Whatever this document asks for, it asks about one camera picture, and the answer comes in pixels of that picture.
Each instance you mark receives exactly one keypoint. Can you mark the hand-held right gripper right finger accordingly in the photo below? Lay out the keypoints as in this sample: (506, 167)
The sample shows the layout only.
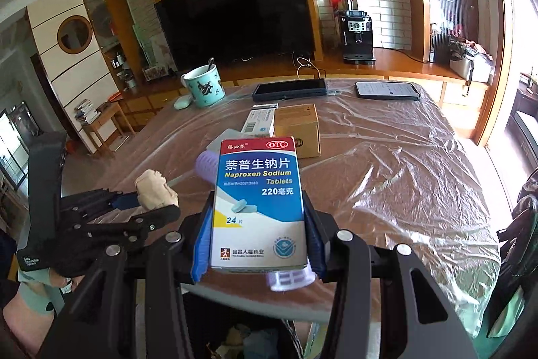
(316, 249)

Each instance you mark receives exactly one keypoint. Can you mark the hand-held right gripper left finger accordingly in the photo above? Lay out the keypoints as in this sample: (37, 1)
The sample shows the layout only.
(201, 245)

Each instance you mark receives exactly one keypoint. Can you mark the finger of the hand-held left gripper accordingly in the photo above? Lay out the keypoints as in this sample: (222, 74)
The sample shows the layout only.
(126, 201)
(159, 214)

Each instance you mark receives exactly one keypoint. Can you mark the blue white medicine box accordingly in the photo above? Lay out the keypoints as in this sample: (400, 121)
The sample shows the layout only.
(256, 182)

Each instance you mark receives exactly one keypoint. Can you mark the person's left forearm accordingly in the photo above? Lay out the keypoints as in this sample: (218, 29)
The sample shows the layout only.
(21, 312)

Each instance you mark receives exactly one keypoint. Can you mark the person's left hand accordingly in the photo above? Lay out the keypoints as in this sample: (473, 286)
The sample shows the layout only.
(75, 282)

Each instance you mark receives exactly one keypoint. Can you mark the small wooden side table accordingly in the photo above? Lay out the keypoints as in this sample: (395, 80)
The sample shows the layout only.
(105, 123)

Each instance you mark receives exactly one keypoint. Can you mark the stack of books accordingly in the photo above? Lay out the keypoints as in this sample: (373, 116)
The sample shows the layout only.
(87, 111)

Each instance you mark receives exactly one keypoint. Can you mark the grey flat packet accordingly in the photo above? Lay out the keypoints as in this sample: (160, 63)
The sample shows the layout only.
(233, 134)

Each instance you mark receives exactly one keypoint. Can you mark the mint computer mouse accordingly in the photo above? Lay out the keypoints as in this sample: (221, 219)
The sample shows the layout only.
(183, 102)

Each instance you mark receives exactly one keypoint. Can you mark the brown cardboard box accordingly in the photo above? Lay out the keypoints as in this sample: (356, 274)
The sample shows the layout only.
(296, 130)

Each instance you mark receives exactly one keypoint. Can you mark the teal printed mug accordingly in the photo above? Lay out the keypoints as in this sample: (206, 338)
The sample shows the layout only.
(204, 87)

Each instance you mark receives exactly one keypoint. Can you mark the metal spoon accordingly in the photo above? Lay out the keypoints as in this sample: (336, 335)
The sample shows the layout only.
(210, 62)

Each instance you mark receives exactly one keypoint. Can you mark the black tablet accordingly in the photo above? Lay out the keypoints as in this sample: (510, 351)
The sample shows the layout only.
(290, 89)

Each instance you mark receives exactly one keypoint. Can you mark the black smartphone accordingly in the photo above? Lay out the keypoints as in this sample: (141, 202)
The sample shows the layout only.
(386, 90)

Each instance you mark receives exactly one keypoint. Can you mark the wooden sideboard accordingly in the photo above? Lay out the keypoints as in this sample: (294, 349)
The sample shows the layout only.
(399, 66)

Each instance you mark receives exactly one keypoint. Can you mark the black chair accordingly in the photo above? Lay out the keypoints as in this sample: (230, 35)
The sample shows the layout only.
(519, 233)

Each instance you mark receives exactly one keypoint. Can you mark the black coffee machine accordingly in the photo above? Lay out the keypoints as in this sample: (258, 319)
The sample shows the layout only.
(357, 39)

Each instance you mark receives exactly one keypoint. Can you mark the black flat television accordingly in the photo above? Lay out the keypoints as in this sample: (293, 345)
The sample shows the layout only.
(235, 10)

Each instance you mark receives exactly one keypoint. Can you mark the grey storage basket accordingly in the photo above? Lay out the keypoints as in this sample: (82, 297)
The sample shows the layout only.
(468, 62)

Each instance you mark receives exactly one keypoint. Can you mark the red box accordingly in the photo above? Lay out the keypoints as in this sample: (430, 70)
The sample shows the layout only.
(336, 5)

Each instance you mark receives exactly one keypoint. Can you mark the leaning picture frame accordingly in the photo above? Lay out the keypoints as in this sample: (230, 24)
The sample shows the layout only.
(153, 47)

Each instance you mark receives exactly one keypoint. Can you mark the round wooden wall mirror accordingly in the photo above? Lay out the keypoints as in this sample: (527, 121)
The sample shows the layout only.
(75, 34)

